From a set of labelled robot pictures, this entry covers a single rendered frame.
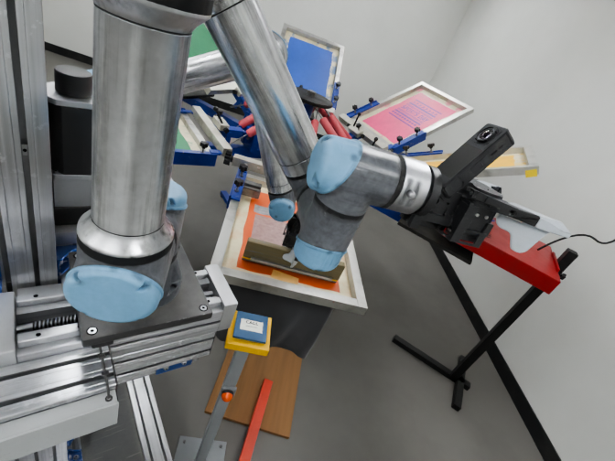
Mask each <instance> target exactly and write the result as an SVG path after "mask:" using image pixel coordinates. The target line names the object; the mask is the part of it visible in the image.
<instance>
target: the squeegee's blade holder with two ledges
mask: <svg viewBox="0 0 615 461"><path fill-rule="evenodd" d="M251 261H253V262H257V263H262V264H266V265H270V266H274V267H277V268H281V269H285V270H288V271H292V272H296V273H302V274H306V275H310V276H314V277H317V278H321V279H324V280H328V281H332V277H330V276H326V275H323V274H319V273H312V272H309V271H305V270H301V269H298V268H295V267H293V268H290V266H287V265H283V264H280V263H273V262H269V261H266V260H262V259H259V258H255V257H251Z"/></svg>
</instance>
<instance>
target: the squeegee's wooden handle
mask: <svg viewBox="0 0 615 461"><path fill-rule="evenodd" d="M291 250H292V249H291V248H287V247H285V246H281V245H278V244H274V243H271V242H267V241H261V240H257V239H254V238H251V237H249V238H248V240H247V243H246V246H245V249H244V252H243V257H247V258H251V257H255V258H259V259H262V260H266V261H269V262H273V263H280V264H283V265H287V266H290V265H291V263H290V262H288V261H286V260H284V259H283V255H284V254H286V253H290V252H291ZM294 267H295V268H298V269H301V270H305V271H309V272H312V273H319V274H323V275H326V276H330V277H332V279H333V280H337V281H338V280H339V279H340V276H341V274H342V272H343V271H344V269H345V263H344V262H340V263H339V264H338V266H337V267H336V268H335V269H333V270H331V271H328V272H321V271H317V270H312V269H309V268H307V267H306V266H305V265H303V264H302V263H301V262H300V261H298V262H297V264H296V265H295V266H294Z"/></svg>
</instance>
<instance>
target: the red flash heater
mask: <svg viewBox="0 0 615 461"><path fill-rule="evenodd" d="M493 220H495V221H492V222H491V224H493V225H494V226H493V228H492V229H491V232H490V233H489V235H488V236H487V237H485V239H484V241H483V242H482V244H481V246H480V247H479V248H476V247H472V246H468V245H464V244H460V243H458V245H460V246H462V247H464V248H466V249H468V250H469V251H471V252H474V253H476V254H477V255H479V256H480V257H482V258H484V259H485V260H487V261H489V262H491V263H493V264H495V265H497V266H499V267H501V268H502V269H503V270H505V271H507V272H509V273H511V274H513V275H515V276H517V277H518V278H520V279H522V280H524V281H526V282H527V283H528V284H531V285H533V286H535V287H536V288H538V289H540V290H542V291H544V292H545V293H547V294H549V295H550V294H551V293H552V292H553V291H554V290H555V289H556V287H557V286H558V285H559V284H560V283H561V281H560V277H559V274H558V272H559V271H560V268H559V265H558V261H557V258H556V253H555V252H552V249H551V247H550V246H549V245H548V246H546V247H544V248H543V249H541V250H539V251H538V250H537V249H538V248H540V247H542V246H544V245H545V243H543V242H541V241H538V242H537V243H536V244H535V245H534V246H532V247H531V248H530V249H529V250H528V251H526V252H515V251H513V250H512V249H511V247H510V237H511V235H510V233H509V232H508V231H507V230H504V229H501V228H500V227H499V226H498V225H497V223H496V218H493Z"/></svg>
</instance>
